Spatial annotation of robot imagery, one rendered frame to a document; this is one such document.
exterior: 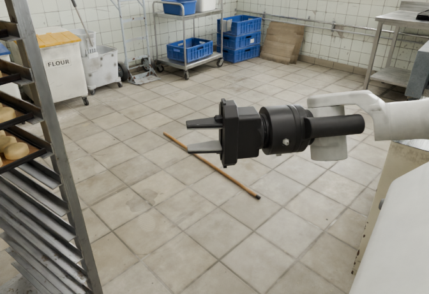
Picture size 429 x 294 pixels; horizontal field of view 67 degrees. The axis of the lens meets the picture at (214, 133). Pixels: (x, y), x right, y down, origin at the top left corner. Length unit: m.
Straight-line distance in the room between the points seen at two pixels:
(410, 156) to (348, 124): 0.84
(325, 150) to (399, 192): 0.42
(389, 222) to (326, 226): 1.99
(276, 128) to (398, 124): 0.19
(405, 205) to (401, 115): 0.43
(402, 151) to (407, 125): 0.80
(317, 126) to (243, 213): 1.64
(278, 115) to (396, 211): 0.40
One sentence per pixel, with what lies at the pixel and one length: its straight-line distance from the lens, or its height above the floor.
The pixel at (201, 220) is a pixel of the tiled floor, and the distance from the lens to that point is 2.09.
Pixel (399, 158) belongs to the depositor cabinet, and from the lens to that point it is 1.42.
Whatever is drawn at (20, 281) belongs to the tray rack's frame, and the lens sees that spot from 1.85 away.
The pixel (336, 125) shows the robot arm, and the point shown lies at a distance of 0.57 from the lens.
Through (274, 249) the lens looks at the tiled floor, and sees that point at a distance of 1.97.
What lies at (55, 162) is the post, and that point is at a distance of 0.88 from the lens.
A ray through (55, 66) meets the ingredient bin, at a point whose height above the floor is 0.49.
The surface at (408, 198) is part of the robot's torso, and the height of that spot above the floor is 1.35.
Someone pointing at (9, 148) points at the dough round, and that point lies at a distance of 0.88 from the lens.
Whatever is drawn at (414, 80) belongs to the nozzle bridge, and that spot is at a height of 1.08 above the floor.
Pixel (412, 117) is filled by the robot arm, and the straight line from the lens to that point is 0.60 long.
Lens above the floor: 1.45
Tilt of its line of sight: 29 degrees down
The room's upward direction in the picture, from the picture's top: straight up
